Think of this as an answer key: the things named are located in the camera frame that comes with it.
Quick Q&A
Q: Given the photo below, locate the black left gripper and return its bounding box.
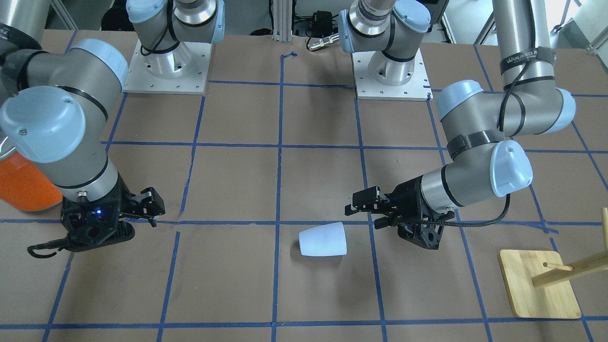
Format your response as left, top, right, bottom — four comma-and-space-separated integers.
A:
345, 177, 455, 250

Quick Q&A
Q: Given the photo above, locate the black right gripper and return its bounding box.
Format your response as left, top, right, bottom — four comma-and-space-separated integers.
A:
61, 177, 166, 252

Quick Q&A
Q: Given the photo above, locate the light blue paper cup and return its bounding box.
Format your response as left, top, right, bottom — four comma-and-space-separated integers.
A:
298, 222, 347, 257

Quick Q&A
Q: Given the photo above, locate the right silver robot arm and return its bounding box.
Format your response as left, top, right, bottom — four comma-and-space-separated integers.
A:
1, 0, 166, 258

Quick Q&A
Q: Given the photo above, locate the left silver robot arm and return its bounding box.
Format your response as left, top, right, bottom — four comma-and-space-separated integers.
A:
345, 0, 576, 250

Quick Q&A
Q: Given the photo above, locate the wooden cup rack stand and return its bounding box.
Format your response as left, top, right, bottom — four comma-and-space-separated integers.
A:
498, 207, 608, 319

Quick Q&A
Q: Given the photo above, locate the orange metal can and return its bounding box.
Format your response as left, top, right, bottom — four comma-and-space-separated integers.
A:
0, 132, 62, 212

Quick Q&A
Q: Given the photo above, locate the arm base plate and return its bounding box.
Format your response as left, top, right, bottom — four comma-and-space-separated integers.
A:
123, 41, 213, 95
351, 50, 434, 101

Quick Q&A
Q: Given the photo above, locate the aluminium frame post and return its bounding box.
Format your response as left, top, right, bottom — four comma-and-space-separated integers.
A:
269, 0, 295, 45

